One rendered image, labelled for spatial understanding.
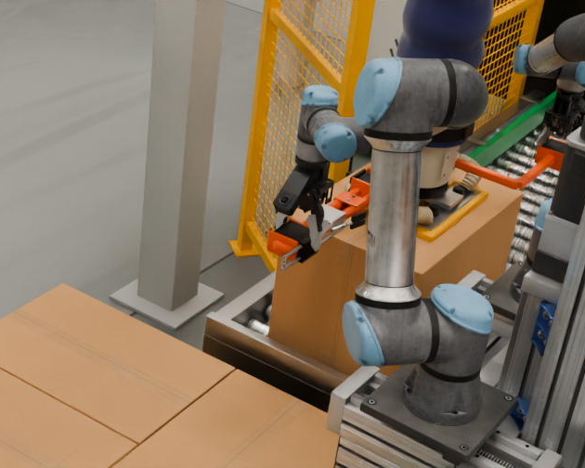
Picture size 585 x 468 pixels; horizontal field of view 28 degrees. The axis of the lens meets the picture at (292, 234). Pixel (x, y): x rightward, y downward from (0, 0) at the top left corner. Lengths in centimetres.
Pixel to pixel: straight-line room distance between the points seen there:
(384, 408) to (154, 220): 204
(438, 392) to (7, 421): 114
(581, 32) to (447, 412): 89
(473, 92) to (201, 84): 195
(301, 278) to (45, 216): 199
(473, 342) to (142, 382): 113
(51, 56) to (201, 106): 254
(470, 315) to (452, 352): 8
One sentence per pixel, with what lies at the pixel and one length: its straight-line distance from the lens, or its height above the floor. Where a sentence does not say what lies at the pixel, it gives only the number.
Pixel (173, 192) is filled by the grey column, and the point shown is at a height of 49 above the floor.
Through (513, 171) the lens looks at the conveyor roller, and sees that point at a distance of 440.
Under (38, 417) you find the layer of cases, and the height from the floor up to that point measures 54.
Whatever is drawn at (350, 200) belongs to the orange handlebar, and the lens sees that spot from 273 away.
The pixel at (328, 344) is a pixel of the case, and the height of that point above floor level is 64.
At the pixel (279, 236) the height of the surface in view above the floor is 110.
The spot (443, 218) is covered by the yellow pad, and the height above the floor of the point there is 97.
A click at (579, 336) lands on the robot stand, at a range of 218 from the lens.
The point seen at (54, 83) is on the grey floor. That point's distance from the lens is 600.
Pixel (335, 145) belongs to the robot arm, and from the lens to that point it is 230.
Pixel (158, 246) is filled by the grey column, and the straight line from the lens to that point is 410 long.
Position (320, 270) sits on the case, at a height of 84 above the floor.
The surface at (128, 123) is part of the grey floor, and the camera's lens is 561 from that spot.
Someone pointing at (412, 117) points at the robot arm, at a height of 159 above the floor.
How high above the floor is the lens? 234
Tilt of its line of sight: 29 degrees down
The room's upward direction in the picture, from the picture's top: 8 degrees clockwise
